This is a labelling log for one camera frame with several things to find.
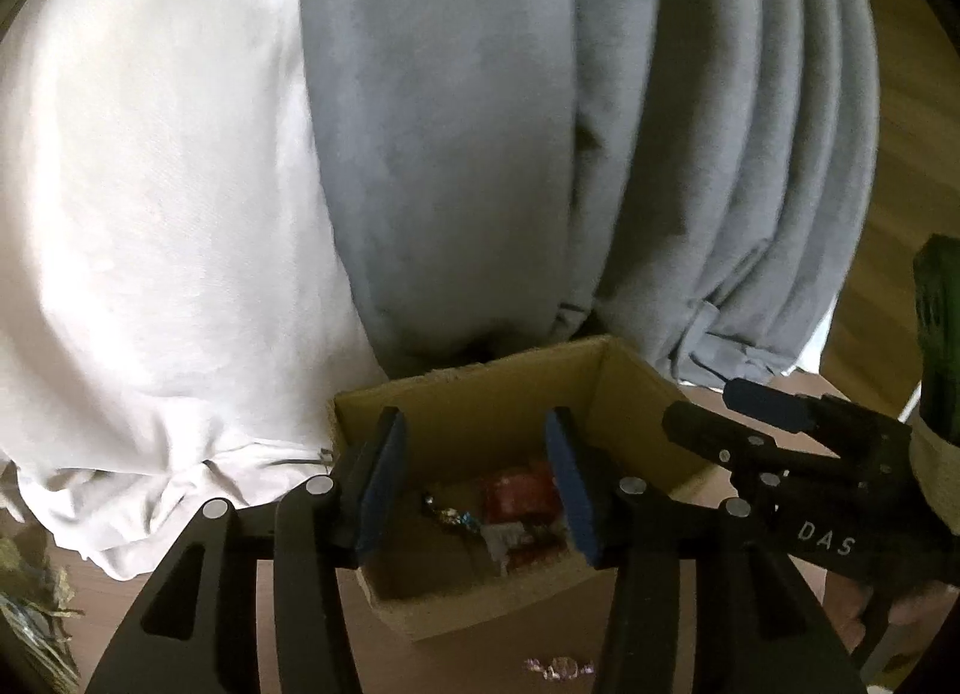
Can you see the white curtain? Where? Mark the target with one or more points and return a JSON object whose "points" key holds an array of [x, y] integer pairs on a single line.
{"points": [[150, 251]]}

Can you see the person's right hand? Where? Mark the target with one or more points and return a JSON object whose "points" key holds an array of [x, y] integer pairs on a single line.
{"points": [[844, 615]]}

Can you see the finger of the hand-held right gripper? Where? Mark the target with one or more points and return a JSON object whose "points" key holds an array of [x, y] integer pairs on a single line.
{"points": [[712, 435], [765, 400]]}

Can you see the brown cardboard box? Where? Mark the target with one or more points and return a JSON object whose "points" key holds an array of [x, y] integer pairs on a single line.
{"points": [[465, 394]]}

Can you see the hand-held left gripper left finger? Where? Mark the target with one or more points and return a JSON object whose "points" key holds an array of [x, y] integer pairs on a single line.
{"points": [[382, 484]]}

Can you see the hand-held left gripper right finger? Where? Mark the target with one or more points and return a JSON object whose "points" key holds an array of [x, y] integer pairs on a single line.
{"points": [[570, 491]]}

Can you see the small white snack packet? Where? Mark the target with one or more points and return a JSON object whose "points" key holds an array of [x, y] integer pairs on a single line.
{"points": [[501, 544]]}

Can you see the blue foil candy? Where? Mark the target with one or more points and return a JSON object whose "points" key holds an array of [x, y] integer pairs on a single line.
{"points": [[450, 515]]}

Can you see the pink wrapped candy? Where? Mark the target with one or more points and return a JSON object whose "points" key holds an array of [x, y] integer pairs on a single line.
{"points": [[559, 667]]}

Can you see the grey curtain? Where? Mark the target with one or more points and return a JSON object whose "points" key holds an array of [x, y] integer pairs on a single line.
{"points": [[525, 139]]}

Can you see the red snack packet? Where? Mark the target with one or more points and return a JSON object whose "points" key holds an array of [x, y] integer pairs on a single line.
{"points": [[517, 491]]}

